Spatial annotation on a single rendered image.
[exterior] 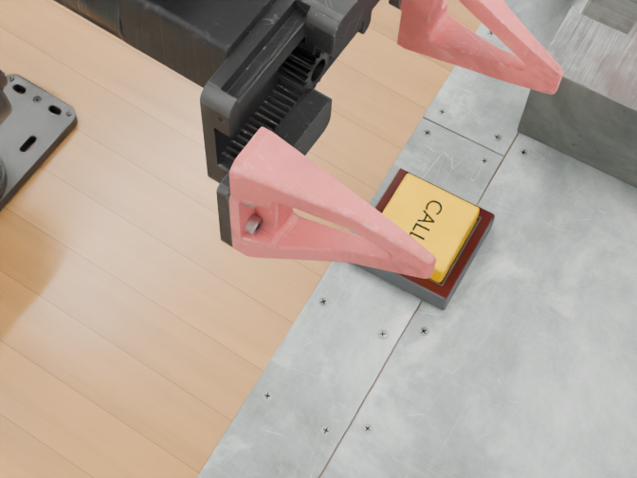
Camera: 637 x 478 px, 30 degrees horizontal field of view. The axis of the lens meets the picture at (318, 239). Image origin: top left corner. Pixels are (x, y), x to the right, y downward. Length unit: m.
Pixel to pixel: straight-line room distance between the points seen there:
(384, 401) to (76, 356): 0.22
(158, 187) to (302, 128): 0.45
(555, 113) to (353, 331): 0.22
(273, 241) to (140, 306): 0.42
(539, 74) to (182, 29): 0.14
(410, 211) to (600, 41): 0.18
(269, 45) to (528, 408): 0.46
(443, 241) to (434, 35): 0.36
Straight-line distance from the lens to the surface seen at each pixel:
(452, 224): 0.85
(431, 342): 0.85
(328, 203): 0.41
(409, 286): 0.86
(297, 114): 0.47
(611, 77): 0.88
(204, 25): 0.44
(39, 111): 0.95
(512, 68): 0.48
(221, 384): 0.84
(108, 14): 0.48
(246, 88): 0.43
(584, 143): 0.92
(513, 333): 0.86
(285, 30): 0.45
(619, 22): 0.94
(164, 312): 0.86
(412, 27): 0.51
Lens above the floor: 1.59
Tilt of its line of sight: 63 degrees down
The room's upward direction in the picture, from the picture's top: 3 degrees clockwise
